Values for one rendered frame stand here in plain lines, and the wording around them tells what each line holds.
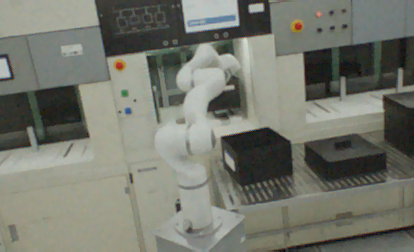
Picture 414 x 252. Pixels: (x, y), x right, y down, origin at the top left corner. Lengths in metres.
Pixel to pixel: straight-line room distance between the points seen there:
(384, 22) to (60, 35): 1.71
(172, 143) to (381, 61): 1.89
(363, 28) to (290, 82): 0.48
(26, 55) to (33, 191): 0.75
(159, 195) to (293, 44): 1.14
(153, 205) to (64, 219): 0.51
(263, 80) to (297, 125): 0.36
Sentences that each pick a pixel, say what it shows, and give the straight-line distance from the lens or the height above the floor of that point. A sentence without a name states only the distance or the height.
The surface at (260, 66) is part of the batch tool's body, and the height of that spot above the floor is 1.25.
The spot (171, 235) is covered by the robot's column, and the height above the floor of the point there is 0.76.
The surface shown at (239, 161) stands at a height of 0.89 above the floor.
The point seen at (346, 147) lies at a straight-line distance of 2.04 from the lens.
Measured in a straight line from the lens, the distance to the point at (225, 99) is 2.44.
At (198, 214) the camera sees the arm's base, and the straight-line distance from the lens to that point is 1.58.
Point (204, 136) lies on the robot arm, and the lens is 1.45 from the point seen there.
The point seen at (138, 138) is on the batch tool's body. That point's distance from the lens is 2.25.
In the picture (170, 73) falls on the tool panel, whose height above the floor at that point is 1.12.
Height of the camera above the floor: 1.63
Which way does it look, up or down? 17 degrees down
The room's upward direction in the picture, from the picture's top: 7 degrees counter-clockwise
